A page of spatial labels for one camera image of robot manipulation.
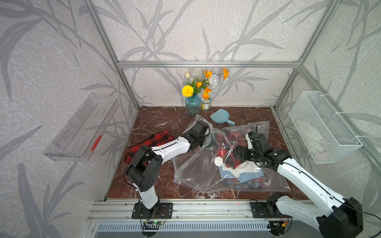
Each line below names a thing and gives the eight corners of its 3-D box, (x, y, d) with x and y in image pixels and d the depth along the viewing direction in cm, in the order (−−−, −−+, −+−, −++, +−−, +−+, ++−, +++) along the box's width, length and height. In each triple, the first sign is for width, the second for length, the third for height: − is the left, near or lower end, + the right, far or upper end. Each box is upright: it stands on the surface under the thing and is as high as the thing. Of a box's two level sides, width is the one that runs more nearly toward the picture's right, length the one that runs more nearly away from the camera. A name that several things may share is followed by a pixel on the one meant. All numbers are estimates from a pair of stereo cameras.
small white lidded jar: (201, 110, 121) (201, 103, 115) (201, 105, 126) (201, 97, 119) (210, 110, 121) (210, 103, 115) (209, 105, 126) (210, 97, 119)
